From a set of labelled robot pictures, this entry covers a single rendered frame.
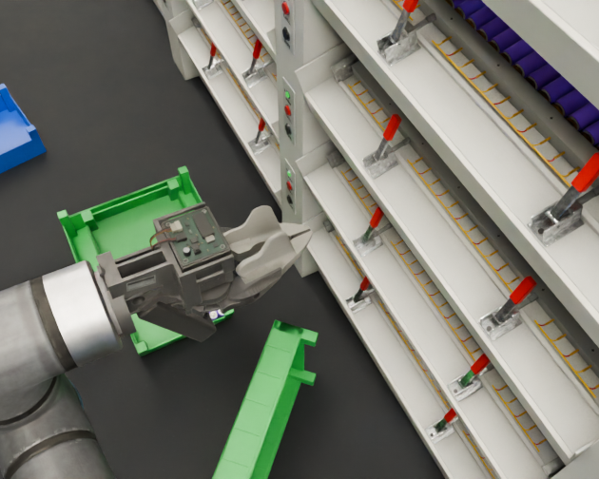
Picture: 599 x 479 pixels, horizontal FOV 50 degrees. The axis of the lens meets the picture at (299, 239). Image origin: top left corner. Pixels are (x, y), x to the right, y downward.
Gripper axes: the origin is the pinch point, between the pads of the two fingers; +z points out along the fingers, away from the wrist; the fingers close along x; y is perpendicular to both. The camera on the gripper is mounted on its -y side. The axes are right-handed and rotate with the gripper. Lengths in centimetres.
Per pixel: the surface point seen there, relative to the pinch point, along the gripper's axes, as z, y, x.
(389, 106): 23.2, -6.0, 18.2
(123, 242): -14, -56, 50
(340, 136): 17.0, -10.6, 19.9
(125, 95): 2, -65, 102
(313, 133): 18.5, -20.4, 30.4
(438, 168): 23.1, -6.0, 5.9
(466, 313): 16.6, -10.7, -11.3
